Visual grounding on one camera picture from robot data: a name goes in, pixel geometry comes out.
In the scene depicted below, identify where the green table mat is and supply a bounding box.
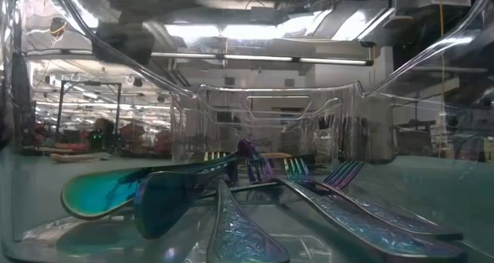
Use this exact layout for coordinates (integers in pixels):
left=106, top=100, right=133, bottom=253
left=0, top=153, right=494, bottom=263

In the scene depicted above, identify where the iridescent fork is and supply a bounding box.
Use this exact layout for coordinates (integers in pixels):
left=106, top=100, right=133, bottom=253
left=245, top=156, right=469, bottom=263
left=204, top=150, right=291, bottom=263
left=320, top=160, right=465, bottom=241
left=200, top=157, right=310, bottom=199

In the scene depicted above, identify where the clear plastic bin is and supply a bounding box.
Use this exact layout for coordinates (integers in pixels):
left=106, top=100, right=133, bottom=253
left=169, top=80, right=398, bottom=174
left=0, top=0, right=494, bottom=263
left=210, top=100, right=343, bottom=166

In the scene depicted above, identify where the iridescent spoon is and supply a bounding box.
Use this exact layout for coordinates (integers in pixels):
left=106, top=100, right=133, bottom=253
left=134, top=160, right=241, bottom=241

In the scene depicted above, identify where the person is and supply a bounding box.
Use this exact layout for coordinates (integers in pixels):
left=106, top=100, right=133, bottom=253
left=91, top=117, right=117, bottom=148

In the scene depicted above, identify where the long ceiling tube light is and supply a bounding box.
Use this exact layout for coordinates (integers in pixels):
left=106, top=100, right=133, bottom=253
left=150, top=49, right=375, bottom=67

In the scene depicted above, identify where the black metal frame stand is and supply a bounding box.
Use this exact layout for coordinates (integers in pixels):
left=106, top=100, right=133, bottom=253
left=56, top=79, right=123, bottom=135

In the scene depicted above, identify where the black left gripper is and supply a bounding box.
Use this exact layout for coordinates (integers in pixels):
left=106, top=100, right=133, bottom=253
left=93, top=22, right=155, bottom=66

